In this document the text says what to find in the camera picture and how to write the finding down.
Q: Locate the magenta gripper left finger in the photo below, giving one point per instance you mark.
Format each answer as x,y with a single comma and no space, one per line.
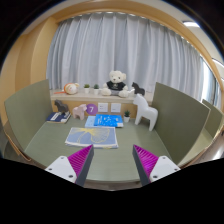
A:
75,167

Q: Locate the grey white curtain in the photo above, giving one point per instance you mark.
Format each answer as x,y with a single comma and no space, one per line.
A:
86,48

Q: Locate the orange white round plush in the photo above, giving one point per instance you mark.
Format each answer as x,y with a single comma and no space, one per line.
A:
70,89

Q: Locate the pink horse figure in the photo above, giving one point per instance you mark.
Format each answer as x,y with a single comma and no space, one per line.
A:
79,111

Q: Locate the small potted plant middle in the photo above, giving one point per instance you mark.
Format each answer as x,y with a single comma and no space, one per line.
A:
96,89

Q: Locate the purple number seven disc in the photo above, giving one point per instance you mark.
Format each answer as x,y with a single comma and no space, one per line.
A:
92,109

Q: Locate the dark grey horse figure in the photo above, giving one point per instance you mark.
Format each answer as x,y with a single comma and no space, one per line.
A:
63,108

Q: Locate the green left partition panel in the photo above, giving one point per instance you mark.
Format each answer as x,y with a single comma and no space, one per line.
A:
27,110

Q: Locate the white wooden horse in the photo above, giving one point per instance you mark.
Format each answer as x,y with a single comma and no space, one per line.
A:
144,110

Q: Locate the small potted plant on table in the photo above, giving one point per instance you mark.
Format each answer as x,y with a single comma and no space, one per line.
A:
126,116

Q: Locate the small black horse figure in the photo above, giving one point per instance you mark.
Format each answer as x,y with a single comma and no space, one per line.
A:
137,89

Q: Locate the white wall socket right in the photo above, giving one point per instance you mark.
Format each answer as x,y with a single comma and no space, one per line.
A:
115,107

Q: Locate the light blue book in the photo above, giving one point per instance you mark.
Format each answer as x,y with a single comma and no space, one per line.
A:
90,121

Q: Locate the white teddy bear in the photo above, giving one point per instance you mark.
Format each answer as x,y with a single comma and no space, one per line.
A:
115,86

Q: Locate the green right partition panel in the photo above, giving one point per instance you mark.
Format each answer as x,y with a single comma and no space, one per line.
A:
180,121

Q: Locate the green far right panel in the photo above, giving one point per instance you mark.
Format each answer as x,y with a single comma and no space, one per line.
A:
215,119

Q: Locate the ceiling light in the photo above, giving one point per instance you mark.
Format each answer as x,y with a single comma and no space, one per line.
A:
191,24

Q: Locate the white wall socket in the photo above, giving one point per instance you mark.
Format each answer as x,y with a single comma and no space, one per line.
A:
103,107
115,107

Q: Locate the dark blue book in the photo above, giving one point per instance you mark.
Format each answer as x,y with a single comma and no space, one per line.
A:
58,117

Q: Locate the small potted plant left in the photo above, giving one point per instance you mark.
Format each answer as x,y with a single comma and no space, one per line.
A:
86,88

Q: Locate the white wall socket left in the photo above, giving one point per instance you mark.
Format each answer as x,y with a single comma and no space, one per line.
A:
103,107

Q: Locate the green partition panel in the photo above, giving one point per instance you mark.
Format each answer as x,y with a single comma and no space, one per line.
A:
180,121
27,110

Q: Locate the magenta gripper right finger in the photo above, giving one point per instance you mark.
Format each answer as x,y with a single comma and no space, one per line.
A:
151,167

